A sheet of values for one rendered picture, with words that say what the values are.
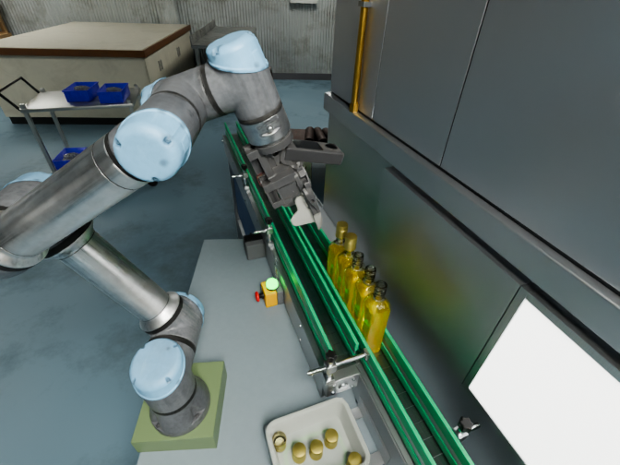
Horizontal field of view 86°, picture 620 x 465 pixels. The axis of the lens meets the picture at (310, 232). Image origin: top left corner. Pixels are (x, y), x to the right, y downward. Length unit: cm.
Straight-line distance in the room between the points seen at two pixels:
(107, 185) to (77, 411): 179
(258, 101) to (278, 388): 84
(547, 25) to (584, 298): 41
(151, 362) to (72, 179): 49
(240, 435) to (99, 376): 131
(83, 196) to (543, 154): 68
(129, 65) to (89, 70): 50
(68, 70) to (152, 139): 511
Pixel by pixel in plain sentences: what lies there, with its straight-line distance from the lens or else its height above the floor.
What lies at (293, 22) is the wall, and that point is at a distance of 738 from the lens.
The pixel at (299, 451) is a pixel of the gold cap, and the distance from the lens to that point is 98.
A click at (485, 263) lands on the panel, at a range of 74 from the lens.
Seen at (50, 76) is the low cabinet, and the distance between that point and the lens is 565.
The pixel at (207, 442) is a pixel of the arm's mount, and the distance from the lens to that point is 104.
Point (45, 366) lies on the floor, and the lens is 244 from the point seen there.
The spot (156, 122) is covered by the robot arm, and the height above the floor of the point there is 161.
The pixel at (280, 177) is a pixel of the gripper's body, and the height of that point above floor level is 146.
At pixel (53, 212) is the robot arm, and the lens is 56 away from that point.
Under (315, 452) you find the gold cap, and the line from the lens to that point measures 98.
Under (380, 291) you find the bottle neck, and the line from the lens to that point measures 85.
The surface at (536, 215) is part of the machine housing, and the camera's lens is 68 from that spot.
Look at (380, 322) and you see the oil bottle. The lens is 92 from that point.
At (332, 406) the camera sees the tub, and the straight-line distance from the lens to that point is 102.
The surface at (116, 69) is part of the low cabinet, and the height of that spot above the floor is 71.
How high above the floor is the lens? 174
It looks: 38 degrees down
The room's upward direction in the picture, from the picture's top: 2 degrees clockwise
